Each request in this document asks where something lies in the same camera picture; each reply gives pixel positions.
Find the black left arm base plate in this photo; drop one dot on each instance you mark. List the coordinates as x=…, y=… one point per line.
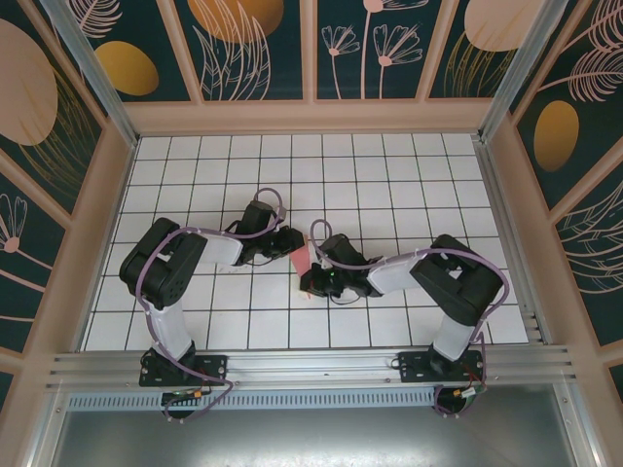
x=214, y=367

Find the aluminium side rail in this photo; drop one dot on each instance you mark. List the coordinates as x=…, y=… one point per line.
x=496, y=194

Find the aluminium frame post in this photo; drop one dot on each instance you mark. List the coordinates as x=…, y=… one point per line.
x=96, y=82
x=518, y=73

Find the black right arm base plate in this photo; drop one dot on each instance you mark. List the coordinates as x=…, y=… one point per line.
x=414, y=370

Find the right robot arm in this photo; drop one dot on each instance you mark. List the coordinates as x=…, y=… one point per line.
x=452, y=277

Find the grey metal sheet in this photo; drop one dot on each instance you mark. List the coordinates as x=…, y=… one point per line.
x=311, y=438

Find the aluminium mounting rail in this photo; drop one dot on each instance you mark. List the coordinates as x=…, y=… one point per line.
x=311, y=367

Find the small controller board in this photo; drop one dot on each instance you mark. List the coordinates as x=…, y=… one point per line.
x=187, y=395
x=469, y=393

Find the pink cloth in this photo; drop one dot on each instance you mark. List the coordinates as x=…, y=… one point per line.
x=302, y=258

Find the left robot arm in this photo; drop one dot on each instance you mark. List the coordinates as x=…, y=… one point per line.
x=160, y=262

